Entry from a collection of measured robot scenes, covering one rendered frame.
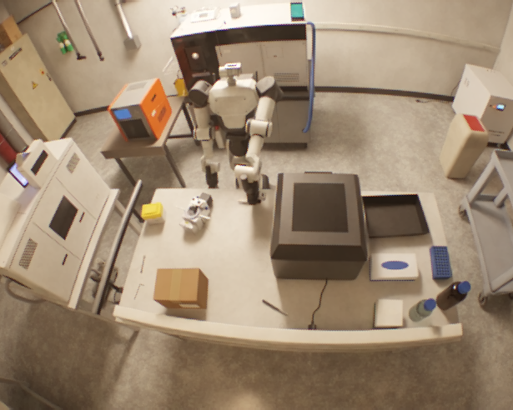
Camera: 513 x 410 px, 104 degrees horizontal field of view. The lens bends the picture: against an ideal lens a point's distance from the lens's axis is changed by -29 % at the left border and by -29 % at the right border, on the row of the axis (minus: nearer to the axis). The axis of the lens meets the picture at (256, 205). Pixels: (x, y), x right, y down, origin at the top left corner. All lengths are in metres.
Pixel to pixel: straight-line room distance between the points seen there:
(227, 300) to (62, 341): 2.12
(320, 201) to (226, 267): 0.59
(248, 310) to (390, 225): 0.89
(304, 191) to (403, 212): 0.66
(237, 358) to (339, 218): 1.45
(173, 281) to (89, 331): 1.71
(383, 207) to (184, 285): 1.15
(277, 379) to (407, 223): 1.43
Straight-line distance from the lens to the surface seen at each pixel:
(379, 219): 1.63
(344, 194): 1.30
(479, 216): 2.98
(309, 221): 1.21
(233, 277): 1.45
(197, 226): 1.60
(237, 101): 1.61
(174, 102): 3.07
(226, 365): 2.30
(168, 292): 1.36
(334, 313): 1.38
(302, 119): 2.88
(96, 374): 2.83
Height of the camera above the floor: 2.24
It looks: 55 degrees down
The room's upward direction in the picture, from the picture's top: 13 degrees counter-clockwise
